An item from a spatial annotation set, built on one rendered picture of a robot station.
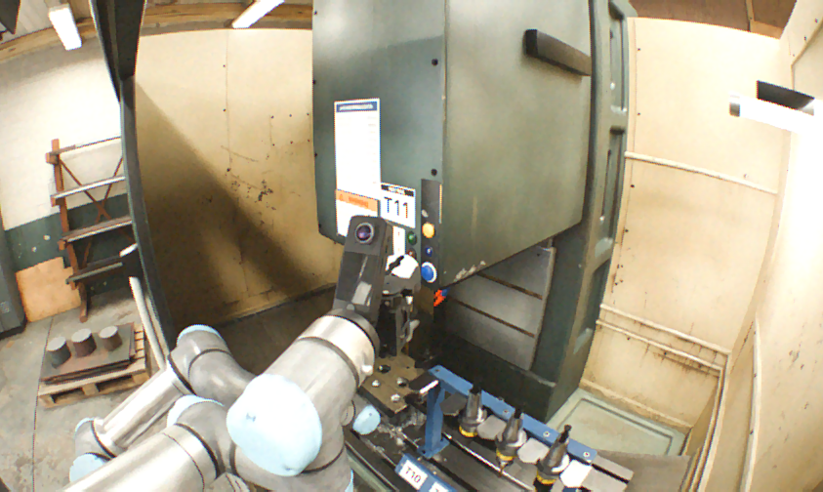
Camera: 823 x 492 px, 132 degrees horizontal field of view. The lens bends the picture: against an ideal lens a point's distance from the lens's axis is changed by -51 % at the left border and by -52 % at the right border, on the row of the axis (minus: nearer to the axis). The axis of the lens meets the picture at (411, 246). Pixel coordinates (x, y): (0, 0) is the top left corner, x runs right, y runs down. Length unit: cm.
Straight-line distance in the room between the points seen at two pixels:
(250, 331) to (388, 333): 159
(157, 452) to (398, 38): 69
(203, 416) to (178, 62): 155
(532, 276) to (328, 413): 110
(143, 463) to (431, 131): 60
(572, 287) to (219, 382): 109
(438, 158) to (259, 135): 133
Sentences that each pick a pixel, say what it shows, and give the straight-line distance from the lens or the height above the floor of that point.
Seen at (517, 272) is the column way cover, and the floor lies 130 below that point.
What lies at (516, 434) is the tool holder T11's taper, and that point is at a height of 125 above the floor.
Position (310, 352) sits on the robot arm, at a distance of 32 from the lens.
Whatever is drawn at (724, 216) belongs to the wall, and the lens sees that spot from 150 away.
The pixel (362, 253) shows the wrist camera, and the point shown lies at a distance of 40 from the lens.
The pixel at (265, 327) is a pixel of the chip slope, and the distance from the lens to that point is 201.
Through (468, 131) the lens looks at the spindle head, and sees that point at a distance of 65.
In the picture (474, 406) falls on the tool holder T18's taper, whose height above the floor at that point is 126.
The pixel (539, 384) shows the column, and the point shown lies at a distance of 155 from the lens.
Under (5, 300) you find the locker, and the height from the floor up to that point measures 48.
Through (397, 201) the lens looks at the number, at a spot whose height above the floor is 167.
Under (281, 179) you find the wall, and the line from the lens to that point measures 191.
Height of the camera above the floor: 184
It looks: 20 degrees down
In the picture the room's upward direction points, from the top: straight up
